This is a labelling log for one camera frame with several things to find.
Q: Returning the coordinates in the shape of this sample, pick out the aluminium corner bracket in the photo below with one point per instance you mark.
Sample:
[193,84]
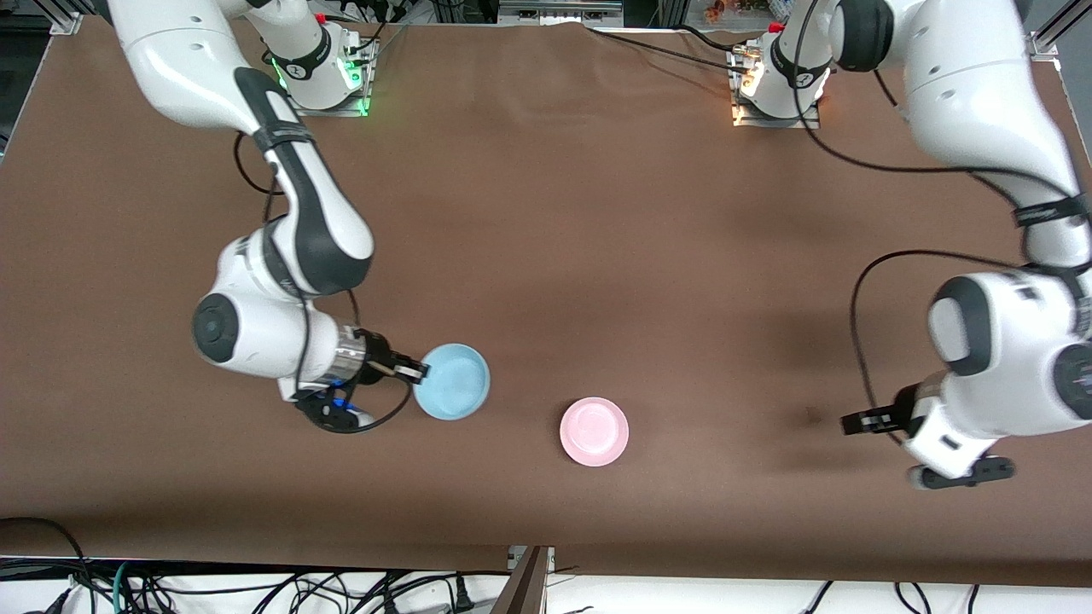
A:
[1054,34]
[61,21]

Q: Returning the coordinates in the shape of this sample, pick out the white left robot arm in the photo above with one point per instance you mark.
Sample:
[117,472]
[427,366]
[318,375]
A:
[972,94]

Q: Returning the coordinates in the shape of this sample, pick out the aluminium profile rail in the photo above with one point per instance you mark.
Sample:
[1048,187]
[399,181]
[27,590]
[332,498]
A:
[559,10]

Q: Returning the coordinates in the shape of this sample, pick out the aluminium frame post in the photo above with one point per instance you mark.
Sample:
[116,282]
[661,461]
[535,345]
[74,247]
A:
[522,588]

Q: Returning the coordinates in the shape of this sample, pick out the pink bowl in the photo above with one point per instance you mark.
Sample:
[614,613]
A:
[595,431]

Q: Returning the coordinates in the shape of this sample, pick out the blue bowl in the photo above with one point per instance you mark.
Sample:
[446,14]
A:
[456,382]

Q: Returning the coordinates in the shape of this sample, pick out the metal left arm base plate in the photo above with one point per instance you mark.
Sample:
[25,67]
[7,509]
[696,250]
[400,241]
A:
[751,119]

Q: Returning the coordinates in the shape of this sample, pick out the black power plug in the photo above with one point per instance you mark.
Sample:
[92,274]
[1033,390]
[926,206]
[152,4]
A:
[463,594]

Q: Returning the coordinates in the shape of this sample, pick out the brown table cover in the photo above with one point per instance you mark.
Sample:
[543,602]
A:
[546,256]

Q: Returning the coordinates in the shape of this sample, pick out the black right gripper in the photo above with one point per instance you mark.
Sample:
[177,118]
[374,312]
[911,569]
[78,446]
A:
[376,354]

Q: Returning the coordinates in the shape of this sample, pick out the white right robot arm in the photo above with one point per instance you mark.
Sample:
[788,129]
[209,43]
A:
[179,60]

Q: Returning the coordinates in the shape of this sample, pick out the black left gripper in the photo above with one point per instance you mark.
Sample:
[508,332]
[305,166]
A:
[897,411]

